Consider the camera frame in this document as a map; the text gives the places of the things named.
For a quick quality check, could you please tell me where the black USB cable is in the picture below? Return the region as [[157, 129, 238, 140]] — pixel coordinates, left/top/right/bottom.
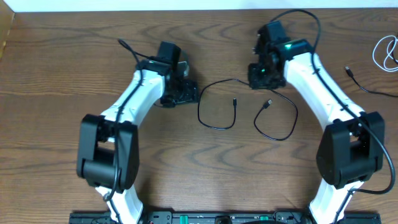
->
[[344, 46, 398, 98], [197, 78, 299, 142]]

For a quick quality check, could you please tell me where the white USB cable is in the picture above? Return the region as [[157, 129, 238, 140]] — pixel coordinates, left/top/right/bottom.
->
[[372, 35, 398, 73]]

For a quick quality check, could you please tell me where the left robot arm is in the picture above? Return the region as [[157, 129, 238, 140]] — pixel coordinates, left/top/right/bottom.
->
[[76, 41, 198, 223]]

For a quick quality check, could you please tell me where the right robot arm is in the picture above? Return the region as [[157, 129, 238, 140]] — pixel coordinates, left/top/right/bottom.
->
[[248, 21, 385, 223]]

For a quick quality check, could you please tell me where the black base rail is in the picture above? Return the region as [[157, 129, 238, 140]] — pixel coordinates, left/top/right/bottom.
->
[[68, 210, 382, 224]]

